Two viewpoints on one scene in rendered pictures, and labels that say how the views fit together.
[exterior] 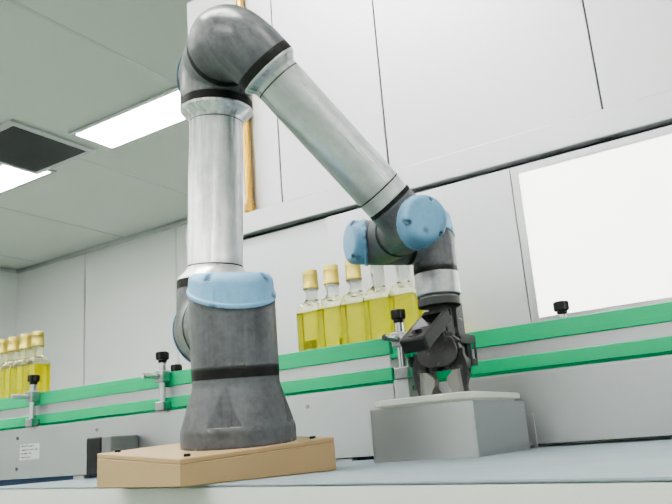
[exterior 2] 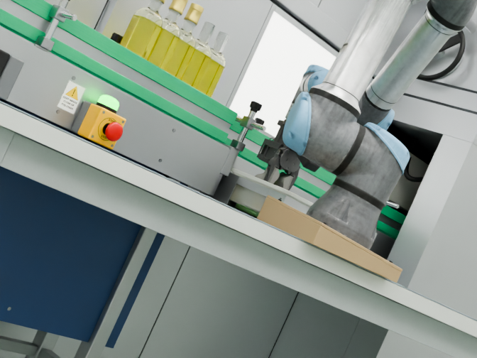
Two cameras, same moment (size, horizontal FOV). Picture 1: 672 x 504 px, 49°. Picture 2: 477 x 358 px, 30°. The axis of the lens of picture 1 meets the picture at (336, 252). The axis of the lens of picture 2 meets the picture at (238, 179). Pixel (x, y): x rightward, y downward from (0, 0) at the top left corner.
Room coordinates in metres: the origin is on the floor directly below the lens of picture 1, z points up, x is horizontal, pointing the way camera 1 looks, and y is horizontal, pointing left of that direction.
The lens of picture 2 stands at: (0.80, 2.01, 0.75)
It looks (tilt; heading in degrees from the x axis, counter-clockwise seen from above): 2 degrees up; 283
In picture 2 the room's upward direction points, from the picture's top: 25 degrees clockwise
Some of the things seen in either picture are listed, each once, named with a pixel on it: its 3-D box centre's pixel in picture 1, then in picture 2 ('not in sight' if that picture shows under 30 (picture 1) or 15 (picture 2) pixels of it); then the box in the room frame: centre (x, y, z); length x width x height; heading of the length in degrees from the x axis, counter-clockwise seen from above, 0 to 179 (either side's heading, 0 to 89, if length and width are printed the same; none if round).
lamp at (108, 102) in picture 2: not in sight; (108, 103); (1.51, 0.28, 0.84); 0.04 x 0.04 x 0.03
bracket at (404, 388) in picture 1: (416, 398); (218, 157); (1.36, -0.12, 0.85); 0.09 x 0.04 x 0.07; 148
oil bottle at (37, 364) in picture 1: (36, 380); not in sight; (2.11, 0.89, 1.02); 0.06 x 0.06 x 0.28; 58
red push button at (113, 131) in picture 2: not in sight; (111, 130); (1.47, 0.31, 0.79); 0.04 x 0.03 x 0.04; 58
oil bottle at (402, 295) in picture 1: (408, 333); (199, 89); (1.48, -0.13, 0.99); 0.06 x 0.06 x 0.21; 58
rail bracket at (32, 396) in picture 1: (24, 401); not in sight; (1.86, 0.81, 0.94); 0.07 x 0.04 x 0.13; 148
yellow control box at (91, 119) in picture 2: not in sight; (99, 126); (1.51, 0.28, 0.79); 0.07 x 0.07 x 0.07; 58
